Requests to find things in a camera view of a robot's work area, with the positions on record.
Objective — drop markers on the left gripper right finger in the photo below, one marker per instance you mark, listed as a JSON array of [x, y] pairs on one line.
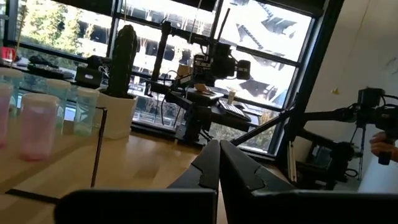
[[236, 177]]

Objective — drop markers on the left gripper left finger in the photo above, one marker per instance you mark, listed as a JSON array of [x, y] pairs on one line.
[[208, 171]]

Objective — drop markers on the pink translucent medicine bottle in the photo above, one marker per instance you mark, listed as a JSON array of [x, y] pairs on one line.
[[4, 118], [37, 130]]

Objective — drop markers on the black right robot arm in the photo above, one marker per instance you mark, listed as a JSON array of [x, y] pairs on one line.
[[161, 46]]

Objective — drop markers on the small white cup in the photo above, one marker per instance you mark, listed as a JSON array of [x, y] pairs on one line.
[[231, 96]]

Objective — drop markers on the black keyboard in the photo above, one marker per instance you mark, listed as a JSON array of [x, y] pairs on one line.
[[233, 109]]

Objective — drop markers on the glass window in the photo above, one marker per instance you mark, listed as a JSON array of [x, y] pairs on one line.
[[267, 40]]

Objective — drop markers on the black bar with silver brackets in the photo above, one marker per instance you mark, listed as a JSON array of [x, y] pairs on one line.
[[292, 161]]

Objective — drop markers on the green cactus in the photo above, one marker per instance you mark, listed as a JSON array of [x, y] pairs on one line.
[[122, 62]]

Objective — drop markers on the black box white label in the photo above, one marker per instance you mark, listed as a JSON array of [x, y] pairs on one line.
[[88, 77]]

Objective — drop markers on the person's hand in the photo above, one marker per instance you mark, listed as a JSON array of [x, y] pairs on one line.
[[384, 146]]

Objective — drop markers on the small red object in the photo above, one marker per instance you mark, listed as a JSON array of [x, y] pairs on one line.
[[7, 53]]

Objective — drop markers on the black table frame strut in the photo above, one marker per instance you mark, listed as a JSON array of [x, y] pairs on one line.
[[264, 129]]

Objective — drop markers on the wooden shelf with black frame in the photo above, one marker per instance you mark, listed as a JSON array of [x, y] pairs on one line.
[[62, 149]]

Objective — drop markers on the black handheld camera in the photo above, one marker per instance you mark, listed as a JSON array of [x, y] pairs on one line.
[[385, 118]]

